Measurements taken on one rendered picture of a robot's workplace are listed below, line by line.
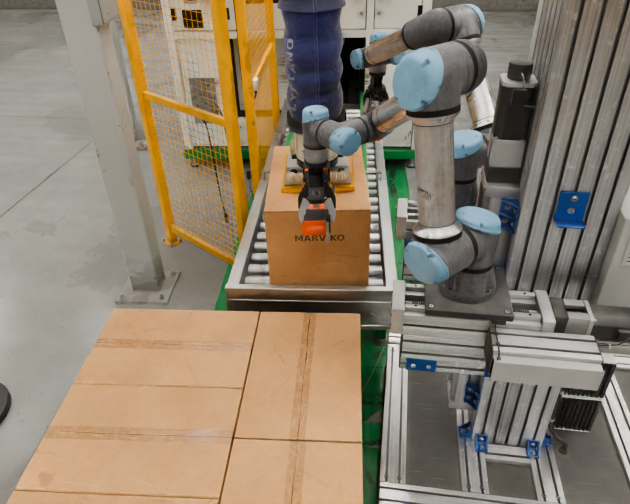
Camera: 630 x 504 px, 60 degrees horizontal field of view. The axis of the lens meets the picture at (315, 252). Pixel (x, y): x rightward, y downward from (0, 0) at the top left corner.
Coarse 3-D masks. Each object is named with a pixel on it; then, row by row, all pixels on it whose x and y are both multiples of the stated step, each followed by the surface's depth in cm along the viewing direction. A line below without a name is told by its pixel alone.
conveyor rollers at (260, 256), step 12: (372, 144) 350; (372, 156) 335; (372, 168) 321; (372, 180) 313; (372, 192) 298; (372, 204) 291; (372, 216) 276; (264, 228) 272; (372, 228) 269; (264, 240) 265; (372, 240) 261; (264, 252) 259; (372, 252) 254; (252, 264) 244; (372, 264) 247; (372, 276) 240
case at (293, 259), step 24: (360, 168) 231; (336, 192) 214; (360, 192) 213; (264, 216) 204; (288, 216) 204; (336, 216) 204; (360, 216) 204; (288, 240) 210; (312, 240) 210; (336, 240) 210; (360, 240) 210; (288, 264) 217; (312, 264) 217; (336, 264) 217; (360, 264) 217
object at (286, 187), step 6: (288, 156) 236; (294, 156) 230; (282, 174) 224; (282, 180) 219; (282, 186) 215; (288, 186) 214; (294, 186) 214; (300, 186) 214; (282, 192) 214; (288, 192) 214; (294, 192) 214
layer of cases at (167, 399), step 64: (128, 320) 216; (192, 320) 215; (256, 320) 214; (320, 320) 213; (128, 384) 188; (192, 384) 187; (256, 384) 187; (320, 384) 186; (64, 448) 167; (128, 448) 167; (192, 448) 166; (256, 448) 166; (320, 448) 165
